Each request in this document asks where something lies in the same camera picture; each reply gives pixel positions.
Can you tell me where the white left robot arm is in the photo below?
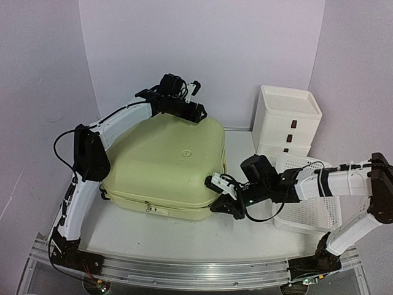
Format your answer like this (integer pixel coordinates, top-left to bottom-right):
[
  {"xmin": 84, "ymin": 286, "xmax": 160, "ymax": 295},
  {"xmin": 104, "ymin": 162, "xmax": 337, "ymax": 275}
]
[{"xmin": 49, "ymin": 74, "xmax": 207, "ymax": 276}]

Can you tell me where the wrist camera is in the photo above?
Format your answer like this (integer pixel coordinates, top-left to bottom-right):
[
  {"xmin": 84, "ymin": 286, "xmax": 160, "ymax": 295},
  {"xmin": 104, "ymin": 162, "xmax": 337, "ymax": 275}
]
[
  {"xmin": 204, "ymin": 173, "xmax": 238, "ymax": 200},
  {"xmin": 184, "ymin": 81, "xmax": 201, "ymax": 103}
]

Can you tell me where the white plastic mesh basket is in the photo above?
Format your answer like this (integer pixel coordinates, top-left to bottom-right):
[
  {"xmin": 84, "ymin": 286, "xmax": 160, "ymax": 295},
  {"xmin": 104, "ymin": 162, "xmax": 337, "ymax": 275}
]
[{"xmin": 272, "ymin": 152, "xmax": 342, "ymax": 234}]

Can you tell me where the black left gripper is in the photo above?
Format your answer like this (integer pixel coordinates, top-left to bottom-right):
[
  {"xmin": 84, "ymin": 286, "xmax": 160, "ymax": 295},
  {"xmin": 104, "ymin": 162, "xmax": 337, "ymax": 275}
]
[{"xmin": 167, "ymin": 97, "xmax": 208, "ymax": 124}]

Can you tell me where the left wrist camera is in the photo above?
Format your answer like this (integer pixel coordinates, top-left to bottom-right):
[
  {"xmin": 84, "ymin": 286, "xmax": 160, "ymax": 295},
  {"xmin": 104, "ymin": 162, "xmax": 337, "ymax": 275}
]
[{"xmin": 184, "ymin": 81, "xmax": 201, "ymax": 103}]

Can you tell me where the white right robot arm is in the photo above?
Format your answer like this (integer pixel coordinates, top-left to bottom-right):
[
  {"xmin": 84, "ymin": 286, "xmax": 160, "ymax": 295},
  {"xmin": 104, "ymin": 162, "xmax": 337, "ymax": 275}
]
[{"xmin": 204, "ymin": 152, "xmax": 392, "ymax": 280}]

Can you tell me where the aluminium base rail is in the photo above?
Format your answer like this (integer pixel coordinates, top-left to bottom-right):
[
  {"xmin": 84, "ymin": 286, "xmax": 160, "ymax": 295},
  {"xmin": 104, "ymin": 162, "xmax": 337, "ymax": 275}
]
[{"xmin": 17, "ymin": 235, "xmax": 370, "ymax": 294}]

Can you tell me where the white three-drawer storage cabinet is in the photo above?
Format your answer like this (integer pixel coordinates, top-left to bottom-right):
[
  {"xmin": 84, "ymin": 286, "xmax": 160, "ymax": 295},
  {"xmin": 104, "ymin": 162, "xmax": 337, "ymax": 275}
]
[{"xmin": 252, "ymin": 85, "xmax": 322, "ymax": 158}]

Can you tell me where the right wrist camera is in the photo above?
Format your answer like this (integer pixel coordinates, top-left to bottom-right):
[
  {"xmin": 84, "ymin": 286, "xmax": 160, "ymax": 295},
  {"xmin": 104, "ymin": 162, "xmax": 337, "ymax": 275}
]
[{"xmin": 204, "ymin": 173, "xmax": 238, "ymax": 200}]

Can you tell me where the pale green hard-shell suitcase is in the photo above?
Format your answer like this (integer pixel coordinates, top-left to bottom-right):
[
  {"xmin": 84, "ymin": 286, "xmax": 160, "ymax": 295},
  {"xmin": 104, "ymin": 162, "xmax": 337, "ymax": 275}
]
[{"xmin": 100, "ymin": 114, "xmax": 226, "ymax": 221}]

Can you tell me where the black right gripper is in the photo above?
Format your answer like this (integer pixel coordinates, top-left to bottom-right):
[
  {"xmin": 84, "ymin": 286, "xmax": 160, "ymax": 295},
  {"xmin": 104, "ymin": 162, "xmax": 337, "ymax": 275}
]
[{"xmin": 211, "ymin": 181, "xmax": 270, "ymax": 220}]

